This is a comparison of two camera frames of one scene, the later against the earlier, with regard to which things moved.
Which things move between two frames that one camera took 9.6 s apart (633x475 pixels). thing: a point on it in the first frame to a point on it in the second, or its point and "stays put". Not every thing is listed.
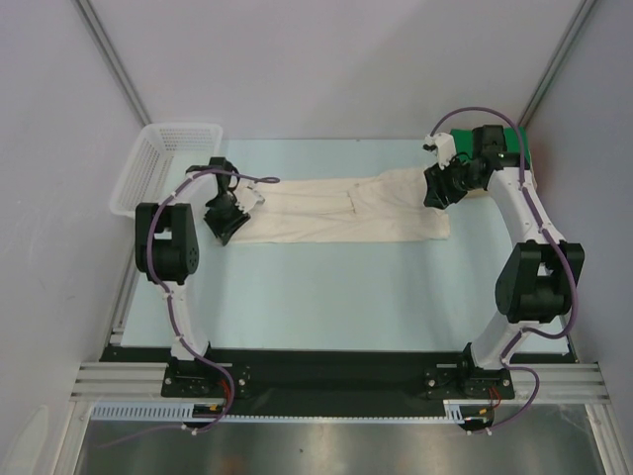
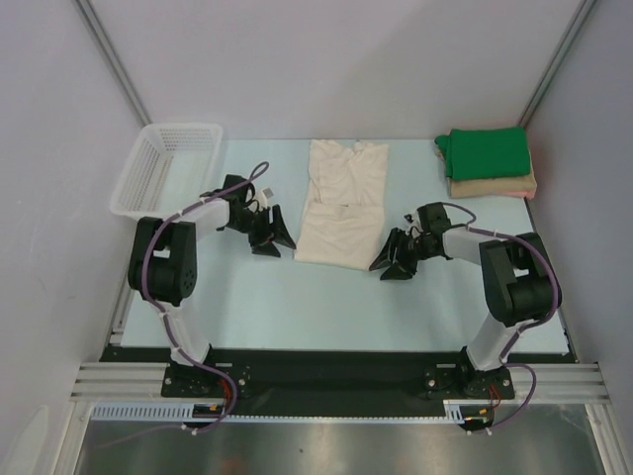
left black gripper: (224, 230) to (275, 231)
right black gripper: (440, 185) to (405, 248)
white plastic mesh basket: (159, 161) stays put
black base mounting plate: (277, 384) stays put
